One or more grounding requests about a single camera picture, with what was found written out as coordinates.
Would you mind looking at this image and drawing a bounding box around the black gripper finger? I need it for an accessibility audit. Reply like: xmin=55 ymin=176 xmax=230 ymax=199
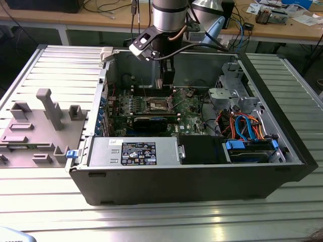
xmin=161 ymin=59 xmax=175 ymax=89

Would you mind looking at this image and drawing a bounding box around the thin metal locking lever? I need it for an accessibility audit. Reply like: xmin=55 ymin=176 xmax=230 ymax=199
xmin=141 ymin=78 xmax=149 ymax=99
xmin=173 ymin=98 xmax=189 ymax=113

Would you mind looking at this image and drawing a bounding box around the CPU socket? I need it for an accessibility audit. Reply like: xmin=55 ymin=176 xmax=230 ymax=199
xmin=146 ymin=97 xmax=175 ymax=114

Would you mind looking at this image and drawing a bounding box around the black RAM stick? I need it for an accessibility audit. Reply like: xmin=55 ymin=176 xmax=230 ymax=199
xmin=133 ymin=112 xmax=179 ymax=124

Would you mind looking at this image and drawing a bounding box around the green motherboard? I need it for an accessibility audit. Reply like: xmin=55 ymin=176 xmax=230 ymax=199
xmin=107 ymin=87 xmax=210 ymax=138

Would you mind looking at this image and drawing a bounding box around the black graphics card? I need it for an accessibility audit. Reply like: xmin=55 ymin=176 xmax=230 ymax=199
xmin=132 ymin=115 xmax=169 ymax=134

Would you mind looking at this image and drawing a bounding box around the silver metal drive cage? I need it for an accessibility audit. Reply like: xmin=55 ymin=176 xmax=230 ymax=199
xmin=208 ymin=62 xmax=263 ymax=114

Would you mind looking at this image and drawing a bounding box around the beige case latch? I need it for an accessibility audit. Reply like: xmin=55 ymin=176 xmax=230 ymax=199
xmin=100 ymin=47 xmax=114 ymax=63

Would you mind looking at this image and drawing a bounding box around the long wooden desk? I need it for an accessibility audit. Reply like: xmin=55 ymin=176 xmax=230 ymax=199
xmin=0 ymin=0 xmax=323 ymax=42

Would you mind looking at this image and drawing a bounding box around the tall black box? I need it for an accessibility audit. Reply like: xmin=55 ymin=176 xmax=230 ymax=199
xmin=222 ymin=0 xmax=235 ymax=30

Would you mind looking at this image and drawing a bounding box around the black plastic fan shroud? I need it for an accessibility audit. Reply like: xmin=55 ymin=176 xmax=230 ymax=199
xmin=178 ymin=135 xmax=228 ymax=165

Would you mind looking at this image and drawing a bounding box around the printed white paper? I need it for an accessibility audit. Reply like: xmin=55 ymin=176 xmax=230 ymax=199
xmin=246 ymin=3 xmax=261 ymax=15

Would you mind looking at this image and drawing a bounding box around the grey power supply unit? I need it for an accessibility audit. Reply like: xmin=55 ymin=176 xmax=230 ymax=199
xmin=87 ymin=137 xmax=183 ymax=167

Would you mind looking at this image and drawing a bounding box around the copper finned heat sink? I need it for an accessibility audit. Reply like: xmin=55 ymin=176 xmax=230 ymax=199
xmin=255 ymin=7 xmax=272 ymax=25

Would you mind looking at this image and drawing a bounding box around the black open PC case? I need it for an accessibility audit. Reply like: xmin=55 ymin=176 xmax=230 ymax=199
xmin=65 ymin=46 xmax=319 ymax=206

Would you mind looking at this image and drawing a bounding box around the hard disk in blue carrier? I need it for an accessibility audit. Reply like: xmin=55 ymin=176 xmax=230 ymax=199
xmin=223 ymin=139 xmax=279 ymax=164

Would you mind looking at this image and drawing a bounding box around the grey metal drive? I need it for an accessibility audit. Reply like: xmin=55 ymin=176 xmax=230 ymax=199
xmin=270 ymin=9 xmax=289 ymax=25

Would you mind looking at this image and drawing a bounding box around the wide black box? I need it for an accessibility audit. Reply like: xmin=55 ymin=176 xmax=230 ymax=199
xmin=5 ymin=0 xmax=80 ymax=14

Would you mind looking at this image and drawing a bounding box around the grey plastic parts rack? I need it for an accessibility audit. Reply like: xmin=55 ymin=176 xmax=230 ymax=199
xmin=0 ymin=88 xmax=89 ymax=169

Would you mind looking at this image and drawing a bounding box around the blue cardboard box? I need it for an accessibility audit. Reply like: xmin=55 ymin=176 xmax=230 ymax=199
xmin=281 ymin=0 xmax=313 ymax=8

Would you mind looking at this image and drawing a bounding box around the white paper sheet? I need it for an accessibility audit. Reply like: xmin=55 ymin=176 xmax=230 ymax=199
xmin=295 ymin=14 xmax=323 ymax=26

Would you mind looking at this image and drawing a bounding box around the person's dark-haired head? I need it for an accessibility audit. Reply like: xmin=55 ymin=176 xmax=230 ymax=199
xmin=304 ymin=227 xmax=323 ymax=242

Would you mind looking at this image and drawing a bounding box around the white rounded device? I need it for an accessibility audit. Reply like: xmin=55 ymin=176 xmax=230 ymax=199
xmin=0 ymin=226 xmax=35 ymax=242

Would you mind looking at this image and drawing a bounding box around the thick black camera cable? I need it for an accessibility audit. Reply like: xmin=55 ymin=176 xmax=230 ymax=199
xmin=150 ymin=43 xmax=229 ymax=61

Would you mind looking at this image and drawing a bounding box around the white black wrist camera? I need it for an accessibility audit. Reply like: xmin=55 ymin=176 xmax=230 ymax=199
xmin=128 ymin=27 xmax=162 ymax=61

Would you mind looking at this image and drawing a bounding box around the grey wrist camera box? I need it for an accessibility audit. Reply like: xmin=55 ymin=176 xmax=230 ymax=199
xmin=188 ymin=24 xmax=204 ymax=41

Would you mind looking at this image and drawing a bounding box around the red wire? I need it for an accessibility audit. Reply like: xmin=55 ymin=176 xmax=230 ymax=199
xmin=217 ymin=112 xmax=237 ymax=137

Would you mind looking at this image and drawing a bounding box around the blue flat wire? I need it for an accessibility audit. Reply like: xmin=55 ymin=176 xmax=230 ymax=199
xmin=234 ymin=113 xmax=256 ymax=142

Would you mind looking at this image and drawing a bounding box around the orange wire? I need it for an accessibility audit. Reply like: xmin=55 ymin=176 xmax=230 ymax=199
xmin=248 ymin=115 xmax=266 ymax=141

